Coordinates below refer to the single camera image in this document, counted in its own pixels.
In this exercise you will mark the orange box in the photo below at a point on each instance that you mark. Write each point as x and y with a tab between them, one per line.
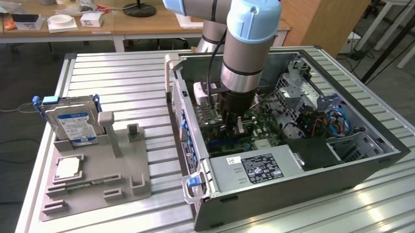
8	24

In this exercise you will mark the black round lamp base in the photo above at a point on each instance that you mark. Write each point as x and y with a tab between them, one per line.
139	11

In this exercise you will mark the silver disk bay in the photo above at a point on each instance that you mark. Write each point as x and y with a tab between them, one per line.
352	145

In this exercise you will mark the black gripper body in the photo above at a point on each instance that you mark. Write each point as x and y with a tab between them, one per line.
239	102

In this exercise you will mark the black stand leg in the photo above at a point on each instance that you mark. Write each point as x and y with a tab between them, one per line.
390	48

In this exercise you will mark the white electrical box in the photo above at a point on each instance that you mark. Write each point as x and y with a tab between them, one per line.
348	42

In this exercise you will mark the white square box round lid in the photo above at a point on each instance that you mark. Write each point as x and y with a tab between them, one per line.
63	24

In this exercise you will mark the green RAM stick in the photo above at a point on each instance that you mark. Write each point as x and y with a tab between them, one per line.
80	186

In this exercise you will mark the blue disk carrier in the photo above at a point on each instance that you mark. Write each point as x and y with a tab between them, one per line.
51	99

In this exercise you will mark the hard disk blue label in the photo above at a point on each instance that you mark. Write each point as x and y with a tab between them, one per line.
75	126

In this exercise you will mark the wooden desk white frame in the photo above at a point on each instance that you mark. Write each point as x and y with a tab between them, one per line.
39	34
146	24

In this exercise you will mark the white box with label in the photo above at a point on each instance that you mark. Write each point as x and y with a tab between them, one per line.
91	20

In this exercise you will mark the black open PC case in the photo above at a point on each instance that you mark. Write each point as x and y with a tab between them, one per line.
291	194

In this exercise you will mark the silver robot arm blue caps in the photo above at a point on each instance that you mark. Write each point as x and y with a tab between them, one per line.
246	48

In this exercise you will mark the blue expansion slot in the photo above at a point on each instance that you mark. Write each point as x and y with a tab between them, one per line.
215	143

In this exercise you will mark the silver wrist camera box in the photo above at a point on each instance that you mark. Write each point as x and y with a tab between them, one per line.
202	97

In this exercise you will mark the clear plastic bag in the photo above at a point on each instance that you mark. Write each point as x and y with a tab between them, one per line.
71	9

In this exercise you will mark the wooden partition board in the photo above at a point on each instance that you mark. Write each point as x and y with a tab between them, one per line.
324	24

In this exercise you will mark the white box black top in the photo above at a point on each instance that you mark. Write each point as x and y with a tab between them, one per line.
27	24

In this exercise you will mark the grey parts rack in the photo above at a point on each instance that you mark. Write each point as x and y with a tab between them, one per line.
98	174

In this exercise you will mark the blue case latch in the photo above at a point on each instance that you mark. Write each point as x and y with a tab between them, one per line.
192	182

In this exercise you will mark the white frame table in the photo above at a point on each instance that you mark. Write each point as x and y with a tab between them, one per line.
407	58

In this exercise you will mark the silver CPU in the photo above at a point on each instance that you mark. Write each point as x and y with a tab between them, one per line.
68	168

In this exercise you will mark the green motherboard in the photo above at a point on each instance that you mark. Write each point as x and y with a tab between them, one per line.
268	121

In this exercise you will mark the silver metal drive cage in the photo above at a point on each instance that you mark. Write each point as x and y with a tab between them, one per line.
291	92

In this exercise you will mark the white paper booklet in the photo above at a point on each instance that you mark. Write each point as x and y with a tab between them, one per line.
188	23

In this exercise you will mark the silver power supply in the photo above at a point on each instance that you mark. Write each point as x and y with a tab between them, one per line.
234	174

